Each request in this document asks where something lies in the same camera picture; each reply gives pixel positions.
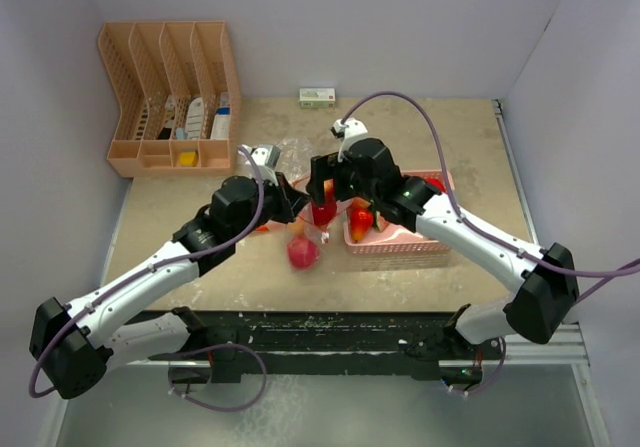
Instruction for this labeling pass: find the white bottle in organizer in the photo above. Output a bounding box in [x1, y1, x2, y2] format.
[184, 97, 205, 139]

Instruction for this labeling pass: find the pink red apple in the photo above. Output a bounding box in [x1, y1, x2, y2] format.
[287, 235, 320, 269]

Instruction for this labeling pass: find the yellow item in organizer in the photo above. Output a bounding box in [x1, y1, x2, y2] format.
[178, 151, 198, 167]

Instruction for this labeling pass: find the large red apple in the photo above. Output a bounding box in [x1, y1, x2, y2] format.
[426, 177, 447, 192]

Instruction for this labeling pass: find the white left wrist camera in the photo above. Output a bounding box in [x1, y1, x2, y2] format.
[241, 144, 281, 184]

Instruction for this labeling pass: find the pink perforated plastic basket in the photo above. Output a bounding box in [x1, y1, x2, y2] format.
[343, 197, 451, 256]

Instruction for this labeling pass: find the orange desk file organizer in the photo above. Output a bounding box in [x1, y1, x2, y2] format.
[98, 20, 243, 178]

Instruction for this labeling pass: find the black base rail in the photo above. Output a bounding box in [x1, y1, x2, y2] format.
[169, 307, 501, 385]

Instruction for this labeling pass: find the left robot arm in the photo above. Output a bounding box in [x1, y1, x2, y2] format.
[28, 173, 310, 400]

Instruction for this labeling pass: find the shiny red fruit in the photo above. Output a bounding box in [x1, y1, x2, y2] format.
[311, 200, 337, 227]

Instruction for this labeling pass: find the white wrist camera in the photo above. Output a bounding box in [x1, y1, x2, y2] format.
[330, 117, 369, 162]
[241, 144, 281, 184]

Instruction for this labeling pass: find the small green white box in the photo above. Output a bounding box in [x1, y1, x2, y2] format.
[299, 87, 336, 109]

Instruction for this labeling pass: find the watermelon slice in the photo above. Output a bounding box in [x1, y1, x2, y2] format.
[373, 211, 389, 232]

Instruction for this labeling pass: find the clear zip bag orange zipper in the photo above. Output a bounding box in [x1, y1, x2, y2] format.
[256, 197, 346, 270]

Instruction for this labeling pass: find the blue white box in organizer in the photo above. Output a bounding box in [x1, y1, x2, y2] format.
[209, 92, 231, 140]

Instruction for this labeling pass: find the peach with green leaf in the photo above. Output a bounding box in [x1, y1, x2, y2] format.
[323, 179, 335, 202]

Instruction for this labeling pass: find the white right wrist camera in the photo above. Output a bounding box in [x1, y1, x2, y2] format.
[330, 117, 369, 162]

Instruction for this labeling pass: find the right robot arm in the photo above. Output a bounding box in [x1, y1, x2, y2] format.
[306, 138, 578, 358]

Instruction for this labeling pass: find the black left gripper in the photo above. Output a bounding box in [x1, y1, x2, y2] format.
[231, 170, 310, 241]

